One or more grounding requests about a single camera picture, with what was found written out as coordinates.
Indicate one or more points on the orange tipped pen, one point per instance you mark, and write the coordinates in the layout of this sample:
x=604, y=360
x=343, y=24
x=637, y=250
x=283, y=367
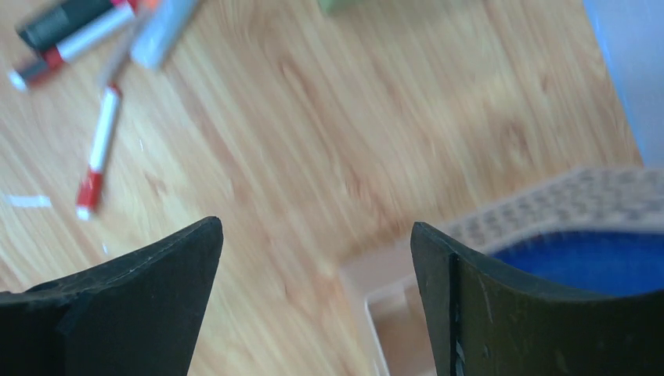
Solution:
x=143, y=12

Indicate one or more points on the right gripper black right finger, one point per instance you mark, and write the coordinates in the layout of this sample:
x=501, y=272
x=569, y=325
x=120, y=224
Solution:
x=485, y=317

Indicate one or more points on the pink highlighter marker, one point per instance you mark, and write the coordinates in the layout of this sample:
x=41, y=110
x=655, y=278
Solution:
x=61, y=19

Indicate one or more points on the blue folder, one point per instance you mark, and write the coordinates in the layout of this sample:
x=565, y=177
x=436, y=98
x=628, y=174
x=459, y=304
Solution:
x=605, y=262

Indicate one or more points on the green drawer cabinet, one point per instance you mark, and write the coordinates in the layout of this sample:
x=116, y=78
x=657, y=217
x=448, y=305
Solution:
x=331, y=6

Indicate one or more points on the red white pen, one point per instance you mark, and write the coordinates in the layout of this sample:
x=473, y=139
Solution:
x=90, y=190

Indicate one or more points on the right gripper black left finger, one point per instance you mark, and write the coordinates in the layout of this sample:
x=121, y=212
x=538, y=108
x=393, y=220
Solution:
x=137, y=314

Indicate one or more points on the peach file organizer rack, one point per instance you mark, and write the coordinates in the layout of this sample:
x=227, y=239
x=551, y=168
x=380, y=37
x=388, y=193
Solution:
x=382, y=286

